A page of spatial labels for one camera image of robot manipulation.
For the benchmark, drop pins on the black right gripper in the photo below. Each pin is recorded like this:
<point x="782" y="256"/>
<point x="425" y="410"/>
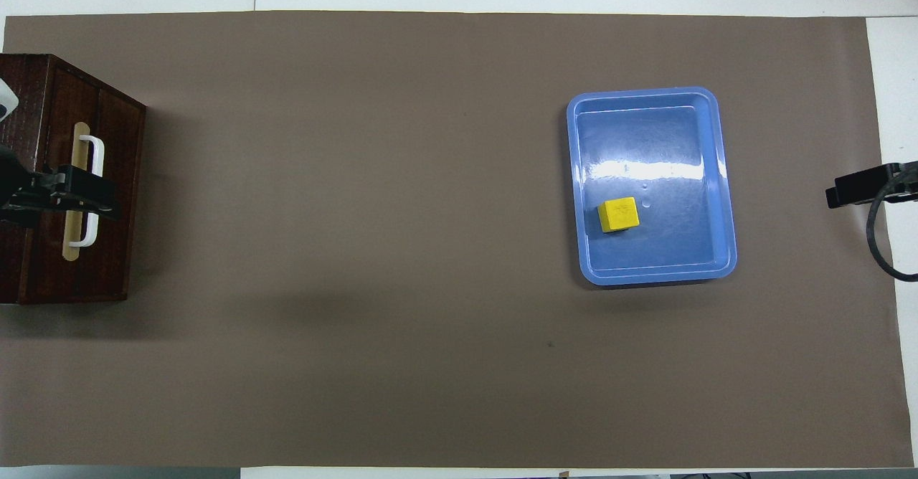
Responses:
<point x="905" y="178"/>

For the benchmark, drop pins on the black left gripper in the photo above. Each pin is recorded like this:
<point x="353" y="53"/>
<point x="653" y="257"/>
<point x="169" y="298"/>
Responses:
<point x="18" y="192"/>

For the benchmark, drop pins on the wooden drawer with dark front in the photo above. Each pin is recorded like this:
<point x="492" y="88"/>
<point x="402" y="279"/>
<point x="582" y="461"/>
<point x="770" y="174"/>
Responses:
<point x="61" y="102"/>

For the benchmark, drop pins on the yellow cube block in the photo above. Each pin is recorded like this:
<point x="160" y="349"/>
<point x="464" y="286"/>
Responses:
<point x="618" y="214"/>

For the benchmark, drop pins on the dark wooden drawer cabinet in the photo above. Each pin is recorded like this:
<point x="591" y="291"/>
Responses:
<point x="118" y="249"/>

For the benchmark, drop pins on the blue plastic tray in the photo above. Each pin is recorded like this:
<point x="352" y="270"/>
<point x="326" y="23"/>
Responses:
<point x="667" y="142"/>

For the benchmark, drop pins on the brown paper table mat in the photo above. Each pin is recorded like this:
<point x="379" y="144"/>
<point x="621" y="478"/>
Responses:
<point x="401" y="249"/>

